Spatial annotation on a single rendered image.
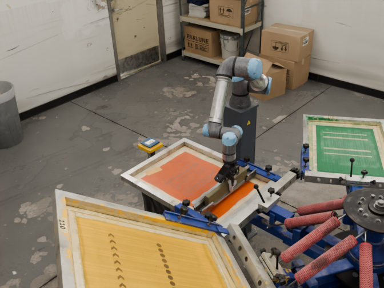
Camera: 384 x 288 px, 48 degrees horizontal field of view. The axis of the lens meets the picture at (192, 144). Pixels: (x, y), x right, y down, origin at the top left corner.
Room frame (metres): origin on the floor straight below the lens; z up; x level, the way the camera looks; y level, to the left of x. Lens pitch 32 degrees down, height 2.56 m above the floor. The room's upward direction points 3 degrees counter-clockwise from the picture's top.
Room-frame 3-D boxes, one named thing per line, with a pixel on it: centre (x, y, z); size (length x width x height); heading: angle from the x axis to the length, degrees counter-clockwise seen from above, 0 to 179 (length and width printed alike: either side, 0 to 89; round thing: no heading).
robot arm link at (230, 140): (2.02, -0.20, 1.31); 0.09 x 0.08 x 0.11; 157
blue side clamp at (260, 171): (2.19, -0.40, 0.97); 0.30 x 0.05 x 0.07; 46
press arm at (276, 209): (1.77, -0.44, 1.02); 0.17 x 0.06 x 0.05; 46
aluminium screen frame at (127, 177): (2.15, -0.03, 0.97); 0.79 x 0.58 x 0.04; 46
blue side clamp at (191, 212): (1.79, -0.01, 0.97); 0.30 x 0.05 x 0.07; 46
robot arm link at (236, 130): (2.12, -0.23, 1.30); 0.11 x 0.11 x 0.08; 67
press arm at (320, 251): (1.85, -0.34, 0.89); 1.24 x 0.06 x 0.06; 46
